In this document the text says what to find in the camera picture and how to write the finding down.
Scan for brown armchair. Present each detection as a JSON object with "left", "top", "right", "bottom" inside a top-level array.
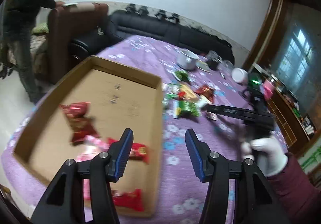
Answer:
[{"left": 47, "top": 2, "right": 109, "bottom": 84}]

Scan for red yellow-label snack packet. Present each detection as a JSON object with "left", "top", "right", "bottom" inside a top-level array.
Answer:
[{"left": 101, "top": 137, "right": 149, "bottom": 164}]

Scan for pink knitted sleeve bottle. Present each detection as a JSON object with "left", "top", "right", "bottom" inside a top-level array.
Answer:
[{"left": 263, "top": 79, "right": 275, "bottom": 101}]

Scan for standing person dark clothes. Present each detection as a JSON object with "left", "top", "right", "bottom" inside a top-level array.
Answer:
[{"left": 3, "top": 0, "right": 64, "bottom": 104}]

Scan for yellow biscuit packet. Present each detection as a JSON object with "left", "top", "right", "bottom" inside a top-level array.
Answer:
[{"left": 179, "top": 84, "right": 199, "bottom": 102}]

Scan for white lidded paper cup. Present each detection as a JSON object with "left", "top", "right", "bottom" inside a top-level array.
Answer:
[{"left": 231, "top": 67, "right": 248, "bottom": 85}]

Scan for green leafy snack packet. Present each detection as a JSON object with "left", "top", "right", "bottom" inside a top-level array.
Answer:
[{"left": 173, "top": 100, "right": 201, "bottom": 119}]

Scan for red round-logo snack packet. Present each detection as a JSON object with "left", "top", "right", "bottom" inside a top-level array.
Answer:
[{"left": 59, "top": 102, "right": 100, "bottom": 145}]

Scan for black leather sofa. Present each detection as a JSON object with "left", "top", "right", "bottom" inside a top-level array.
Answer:
[{"left": 68, "top": 10, "right": 235, "bottom": 66}]

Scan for patterned bed couch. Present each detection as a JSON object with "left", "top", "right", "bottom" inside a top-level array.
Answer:
[{"left": 7, "top": 22, "right": 50, "bottom": 74}]

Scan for purple floral tablecloth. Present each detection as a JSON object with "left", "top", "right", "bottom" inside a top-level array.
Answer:
[{"left": 0, "top": 34, "right": 289, "bottom": 224}]

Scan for cardboard box tray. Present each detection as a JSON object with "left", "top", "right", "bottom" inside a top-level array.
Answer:
[{"left": 14, "top": 57, "right": 163, "bottom": 217}]

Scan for white gloved right hand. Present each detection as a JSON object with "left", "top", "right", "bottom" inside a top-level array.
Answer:
[{"left": 241, "top": 135, "right": 288, "bottom": 177}]

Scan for red gold snack packet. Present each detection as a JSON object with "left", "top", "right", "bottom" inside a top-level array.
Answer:
[{"left": 112, "top": 189, "right": 145, "bottom": 212}]

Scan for dark red snack packet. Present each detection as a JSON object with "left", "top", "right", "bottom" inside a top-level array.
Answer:
[{"left": 194, "top": 84, "right": 214, "bottom": 104}]

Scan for white ceramic mug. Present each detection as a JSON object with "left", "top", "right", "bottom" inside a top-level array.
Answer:
[{"left": 176, "top": 49, "right": 199, "bottom": 71}]

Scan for dark green snack packet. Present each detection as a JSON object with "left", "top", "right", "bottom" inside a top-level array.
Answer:
[{"left": 174, "top": 71, "right": 189, "bottom": 82}]

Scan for clear plastic cup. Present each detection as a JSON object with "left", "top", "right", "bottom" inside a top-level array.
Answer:
[{"left": 221, "top": 60, "right": 235, "bottom": 74}]

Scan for white green snack packet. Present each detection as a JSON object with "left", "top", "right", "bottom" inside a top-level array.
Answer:
[{"left": 195, "top": 95, "right": 212, "bottom": 110}]

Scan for small black container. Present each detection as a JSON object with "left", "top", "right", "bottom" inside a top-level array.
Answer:
[{"left": 206, "top": 51, "right": 222, "bottom": 71}]

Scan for white red snack packet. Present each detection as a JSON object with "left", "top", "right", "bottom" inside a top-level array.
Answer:
[{"left": 206, "top": 111, "right": 218, "bottom": 121}]

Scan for pink snack packet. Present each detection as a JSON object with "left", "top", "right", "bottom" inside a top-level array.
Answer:
[{"left": 76, "top": 135, "right": 109, "bottom": 201}]

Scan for green patterned booklet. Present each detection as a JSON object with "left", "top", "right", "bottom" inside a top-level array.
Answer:
[{"left": 196, "top": 60, "right": 211, "bottom": 72}]

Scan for maroon sleeved forearm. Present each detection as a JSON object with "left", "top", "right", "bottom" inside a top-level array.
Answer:
[{"left": 267, "top": 153, "right": 320, "bottom": 223}]

